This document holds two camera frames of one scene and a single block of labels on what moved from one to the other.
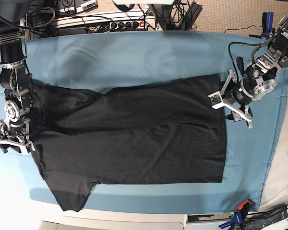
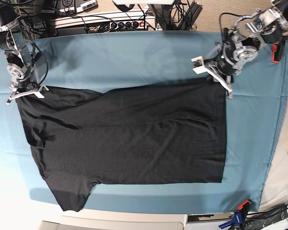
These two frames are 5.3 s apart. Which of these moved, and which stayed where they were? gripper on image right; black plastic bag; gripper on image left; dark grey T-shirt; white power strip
Moved: gripper on image right; gripper on image left
Stayed: dark grey T-shirt; black plastic bag; white power strip
